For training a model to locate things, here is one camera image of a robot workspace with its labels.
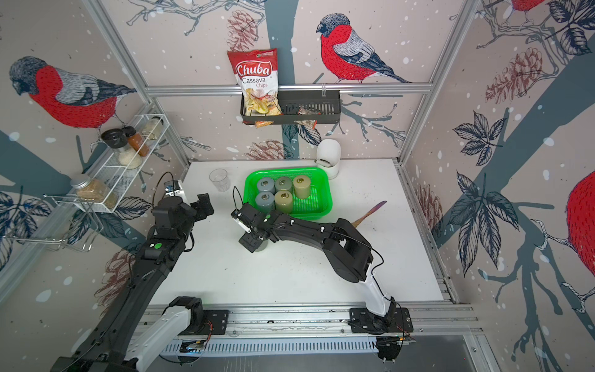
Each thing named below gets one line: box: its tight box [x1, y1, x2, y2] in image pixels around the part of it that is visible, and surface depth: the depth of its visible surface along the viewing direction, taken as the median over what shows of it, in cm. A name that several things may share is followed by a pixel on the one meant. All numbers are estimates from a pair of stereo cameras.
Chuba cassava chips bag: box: [226, 48, 283, 128], surface depth 85 cm
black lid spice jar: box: [100, 128, 143, 170], surface depth 73 cm
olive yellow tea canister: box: [274, 190, 293, 215], surface depth 97 cm
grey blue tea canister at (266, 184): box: [257, 177, 276, 195], surface depth 102 cm
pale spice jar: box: [141, 116, 165, 141], surface depth 87 cm
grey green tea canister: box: [274, 176, 293, 190], surface depth 103 cm
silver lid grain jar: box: [69, 175, 118, 211], surface depth 62 cm
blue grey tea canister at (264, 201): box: [255, 191, 275, 214], surface depth 97 cm
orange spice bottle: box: [122, 125, 150, 158], surface depth 78 cm
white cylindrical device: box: [316, 138, 342, 180], surface depth 109 cm
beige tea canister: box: [292, 175, 311, 200], surface depth 103 cm
